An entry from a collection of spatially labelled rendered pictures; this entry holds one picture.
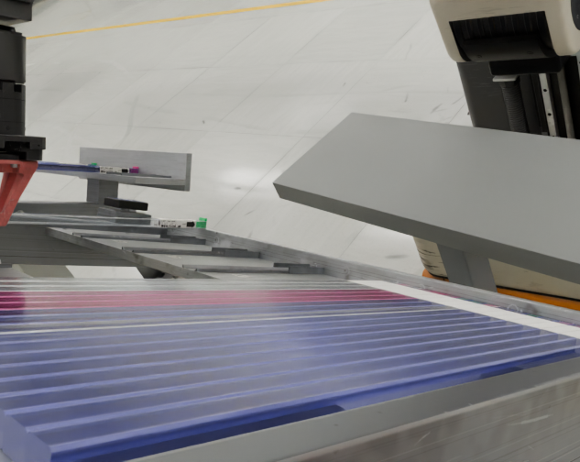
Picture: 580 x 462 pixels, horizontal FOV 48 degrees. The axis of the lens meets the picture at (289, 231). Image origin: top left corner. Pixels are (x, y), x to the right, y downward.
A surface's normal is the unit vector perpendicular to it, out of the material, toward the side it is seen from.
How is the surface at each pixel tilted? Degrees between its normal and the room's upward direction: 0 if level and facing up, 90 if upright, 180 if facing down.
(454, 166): 0
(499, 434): 90
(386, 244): 0
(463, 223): 0
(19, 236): 90
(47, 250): 90
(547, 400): 90
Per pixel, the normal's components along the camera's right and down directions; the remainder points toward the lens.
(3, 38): 0.54, 0.15
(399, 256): -0.37, -0.75
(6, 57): 0.71, 0.15
